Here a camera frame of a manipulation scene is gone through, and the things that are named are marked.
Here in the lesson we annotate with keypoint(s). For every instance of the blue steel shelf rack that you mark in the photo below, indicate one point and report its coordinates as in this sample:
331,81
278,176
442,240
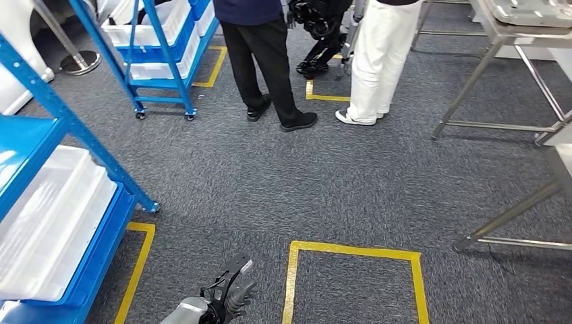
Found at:
165,49
67,120

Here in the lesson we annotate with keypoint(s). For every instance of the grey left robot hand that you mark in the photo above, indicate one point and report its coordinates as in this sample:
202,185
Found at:
239,297

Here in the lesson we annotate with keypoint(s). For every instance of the aluminium fixture plate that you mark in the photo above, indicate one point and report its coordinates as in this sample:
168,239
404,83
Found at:
527,13

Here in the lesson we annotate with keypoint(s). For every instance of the yellow floor tape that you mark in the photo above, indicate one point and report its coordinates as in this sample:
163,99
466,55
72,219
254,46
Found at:
134,268
326,97
214,67
353,249

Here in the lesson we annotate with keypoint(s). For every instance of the black humanoid robot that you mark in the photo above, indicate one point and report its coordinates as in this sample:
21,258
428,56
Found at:
321,27

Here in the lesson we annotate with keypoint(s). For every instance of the person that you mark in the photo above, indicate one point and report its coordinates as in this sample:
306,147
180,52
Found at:
250,53
380,53

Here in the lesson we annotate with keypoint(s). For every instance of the chrome stanchion post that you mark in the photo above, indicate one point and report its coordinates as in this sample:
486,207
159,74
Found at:
80,62

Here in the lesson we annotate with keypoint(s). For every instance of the steel side table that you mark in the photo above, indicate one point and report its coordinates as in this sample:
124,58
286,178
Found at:
514,38

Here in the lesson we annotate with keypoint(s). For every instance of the white plastic crate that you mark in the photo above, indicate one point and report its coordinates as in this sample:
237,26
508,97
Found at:
178,13
190,58
53,214

